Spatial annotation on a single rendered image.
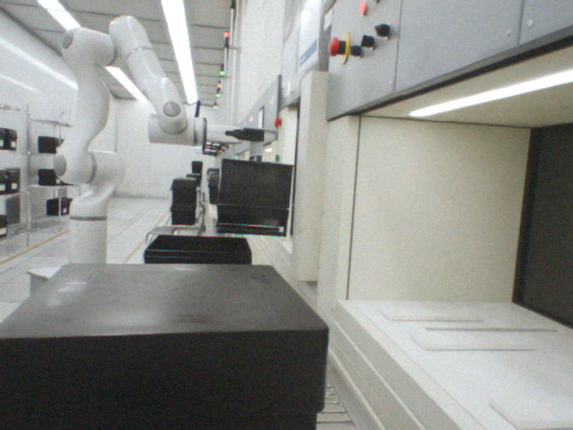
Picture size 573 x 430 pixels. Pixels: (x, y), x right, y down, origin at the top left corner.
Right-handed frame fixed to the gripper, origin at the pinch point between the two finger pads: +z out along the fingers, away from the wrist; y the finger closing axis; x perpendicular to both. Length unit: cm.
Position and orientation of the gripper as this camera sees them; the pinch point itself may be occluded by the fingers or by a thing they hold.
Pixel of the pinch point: (257, 136)
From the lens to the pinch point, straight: 145.7
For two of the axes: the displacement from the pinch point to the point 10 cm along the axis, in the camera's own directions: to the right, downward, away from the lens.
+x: 0.6, -9.9, -1.1
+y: 1.6, 1.1, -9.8
